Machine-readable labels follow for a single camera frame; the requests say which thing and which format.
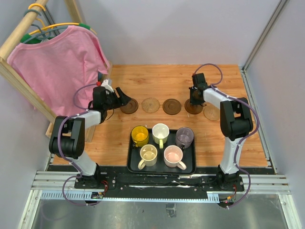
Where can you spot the grey clothes hanger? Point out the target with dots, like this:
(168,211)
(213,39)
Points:
(42,35)

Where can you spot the brown wooden coaster middle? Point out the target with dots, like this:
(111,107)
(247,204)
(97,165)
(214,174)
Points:
(171,106)

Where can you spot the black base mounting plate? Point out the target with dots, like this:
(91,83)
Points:
(124,184)

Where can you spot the yellow clothes hanger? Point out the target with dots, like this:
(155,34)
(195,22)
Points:
(75,14)

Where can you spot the black plastic tray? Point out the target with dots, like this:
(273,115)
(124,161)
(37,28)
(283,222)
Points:
(160,168)

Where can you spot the purple transparent cup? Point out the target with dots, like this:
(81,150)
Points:
(184,137)

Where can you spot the aluminium frame rail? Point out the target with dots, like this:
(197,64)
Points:
(256,184)

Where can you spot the brown wooden coaster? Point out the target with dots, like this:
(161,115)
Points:
(171,106)
(131,107)
(192,109)

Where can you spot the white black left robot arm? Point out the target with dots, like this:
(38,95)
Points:
(68,136)

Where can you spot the woven rattan coaster left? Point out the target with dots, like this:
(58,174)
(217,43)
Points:
(150,105)

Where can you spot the brown wooden coaster right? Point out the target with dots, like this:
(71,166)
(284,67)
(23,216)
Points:
(192,109)

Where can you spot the pink t-shirt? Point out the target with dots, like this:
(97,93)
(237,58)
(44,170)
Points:
(62,71)

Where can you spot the yellow transparent cup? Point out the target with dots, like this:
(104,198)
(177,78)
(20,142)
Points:
(140,136)

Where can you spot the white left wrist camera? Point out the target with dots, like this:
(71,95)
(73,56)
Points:
(107,83)

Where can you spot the woven rattan coaster right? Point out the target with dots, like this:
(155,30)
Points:
(211,112)

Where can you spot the brown wooden coaster left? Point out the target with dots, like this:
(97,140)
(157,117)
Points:
(131,107)

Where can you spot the pink ceramic mug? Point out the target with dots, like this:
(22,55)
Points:
(173,157)

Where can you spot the cream ceramic mug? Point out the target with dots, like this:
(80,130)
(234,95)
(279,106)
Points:
(148,154)

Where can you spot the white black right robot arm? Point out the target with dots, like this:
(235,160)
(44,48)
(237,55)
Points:
(235,123)

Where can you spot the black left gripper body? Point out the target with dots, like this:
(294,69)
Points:
(112,101)

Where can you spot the woven rattan coaster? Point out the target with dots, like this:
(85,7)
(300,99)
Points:
(150,105)
(211,112)

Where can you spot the white ceramic mug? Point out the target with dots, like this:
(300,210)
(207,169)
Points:
(160,134)

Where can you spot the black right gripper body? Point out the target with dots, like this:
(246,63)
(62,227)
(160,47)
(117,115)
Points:
(194,101)

